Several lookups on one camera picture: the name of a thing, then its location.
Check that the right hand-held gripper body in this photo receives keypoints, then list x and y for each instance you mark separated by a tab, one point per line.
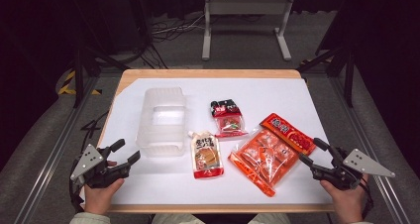
360	164

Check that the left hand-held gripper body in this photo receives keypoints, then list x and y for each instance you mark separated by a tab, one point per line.
88	161

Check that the translucent plastic divided container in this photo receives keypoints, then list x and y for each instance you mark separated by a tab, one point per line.
161	134

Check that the large orange seasoning packet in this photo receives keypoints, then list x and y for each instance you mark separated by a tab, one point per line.
267	158

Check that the beige spouted sauce pouch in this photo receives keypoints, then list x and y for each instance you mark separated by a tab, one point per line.
206	156

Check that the small red black packet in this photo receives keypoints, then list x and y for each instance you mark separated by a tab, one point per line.
228	120

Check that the person's left hand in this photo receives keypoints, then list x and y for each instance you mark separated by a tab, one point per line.
99	199

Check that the person's right hand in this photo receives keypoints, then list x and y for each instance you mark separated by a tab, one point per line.
348	204

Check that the black tripod stand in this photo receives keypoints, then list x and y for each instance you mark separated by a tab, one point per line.
348	75
78	72

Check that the yellow black hazard tape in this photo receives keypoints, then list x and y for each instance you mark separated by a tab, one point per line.
66	85

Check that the person's light clothing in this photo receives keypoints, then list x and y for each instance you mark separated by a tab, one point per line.
185	219

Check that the white metal stand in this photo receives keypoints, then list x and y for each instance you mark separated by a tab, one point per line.
247	6

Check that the aluminium floor rail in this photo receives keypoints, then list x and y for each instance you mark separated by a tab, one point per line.
49	164
369	144

